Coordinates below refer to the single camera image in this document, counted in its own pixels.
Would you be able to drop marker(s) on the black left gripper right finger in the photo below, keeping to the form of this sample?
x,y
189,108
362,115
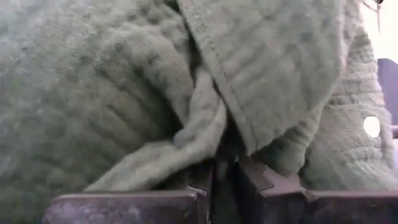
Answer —
x,y
264,183

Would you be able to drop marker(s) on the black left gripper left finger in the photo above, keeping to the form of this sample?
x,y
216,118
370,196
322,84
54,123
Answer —
x,y
203,186

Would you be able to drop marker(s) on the green knit cardigan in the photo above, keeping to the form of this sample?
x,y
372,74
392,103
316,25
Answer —
x,y
124,93

